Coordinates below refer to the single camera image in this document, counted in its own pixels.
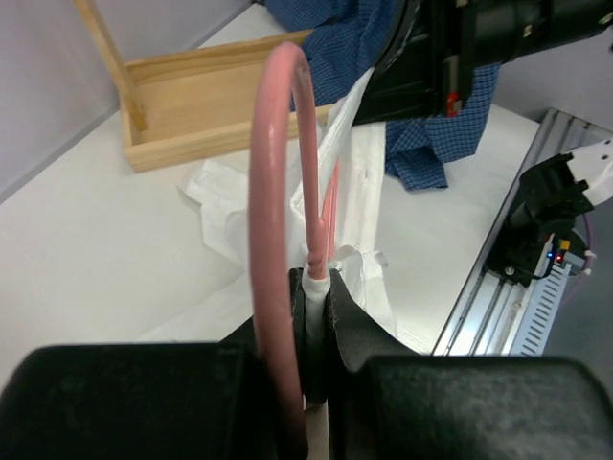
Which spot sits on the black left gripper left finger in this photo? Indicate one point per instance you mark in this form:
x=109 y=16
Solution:
x=195 y=400

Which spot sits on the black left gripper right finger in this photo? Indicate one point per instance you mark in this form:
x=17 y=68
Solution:
x=388 y=402

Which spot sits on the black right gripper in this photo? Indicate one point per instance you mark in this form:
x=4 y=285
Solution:
x=425 y=68

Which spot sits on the white shirt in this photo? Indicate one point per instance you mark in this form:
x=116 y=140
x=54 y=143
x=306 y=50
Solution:
x=349 y=157

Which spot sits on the pink wire hanger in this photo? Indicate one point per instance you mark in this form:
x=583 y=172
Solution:
x=285 y=83

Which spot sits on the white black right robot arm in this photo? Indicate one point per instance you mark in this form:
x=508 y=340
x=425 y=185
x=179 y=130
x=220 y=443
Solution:
x=508 y=29

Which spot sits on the blue checked shirt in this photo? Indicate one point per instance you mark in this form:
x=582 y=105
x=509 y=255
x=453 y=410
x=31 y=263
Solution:
x=345 y=39

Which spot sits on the wooden rack base tray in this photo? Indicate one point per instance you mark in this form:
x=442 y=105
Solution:
x=197 y=103

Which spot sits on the aluminium frame rail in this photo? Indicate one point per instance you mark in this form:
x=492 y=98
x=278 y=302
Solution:
x=510 y=299

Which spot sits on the grey slotted cable duct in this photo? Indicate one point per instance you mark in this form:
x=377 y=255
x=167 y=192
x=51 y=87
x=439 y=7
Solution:
x=538 y=319

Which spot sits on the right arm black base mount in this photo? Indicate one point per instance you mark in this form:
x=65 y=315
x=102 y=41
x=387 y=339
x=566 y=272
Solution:
x=542 y=216

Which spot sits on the wooden rack frame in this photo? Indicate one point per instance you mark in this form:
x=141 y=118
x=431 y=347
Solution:
x=103 y=40

